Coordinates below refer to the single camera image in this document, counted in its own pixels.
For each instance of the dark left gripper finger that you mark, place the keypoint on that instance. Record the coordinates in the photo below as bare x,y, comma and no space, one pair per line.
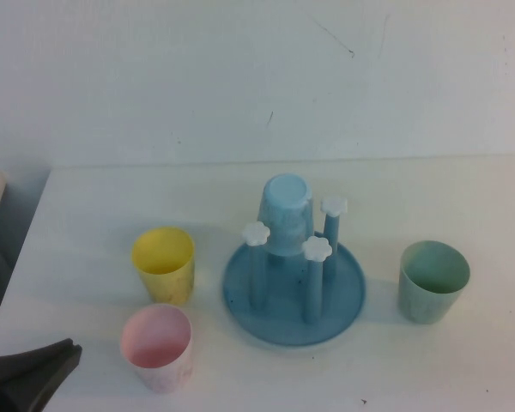
21,362
34,386

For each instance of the green marbled plastic cup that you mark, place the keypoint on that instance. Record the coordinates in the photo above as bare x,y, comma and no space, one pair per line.
425,304

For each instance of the pink plastic cup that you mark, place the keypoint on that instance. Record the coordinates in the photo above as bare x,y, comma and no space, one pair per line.
154,343

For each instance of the yellow plastic cup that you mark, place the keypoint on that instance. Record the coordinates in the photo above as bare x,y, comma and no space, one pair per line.
167,283

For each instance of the blue cup stand, flower caps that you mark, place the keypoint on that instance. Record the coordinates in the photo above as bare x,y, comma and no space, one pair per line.
283,317

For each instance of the blue marbled plastic cup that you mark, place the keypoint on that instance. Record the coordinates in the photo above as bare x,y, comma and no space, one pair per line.
285,214

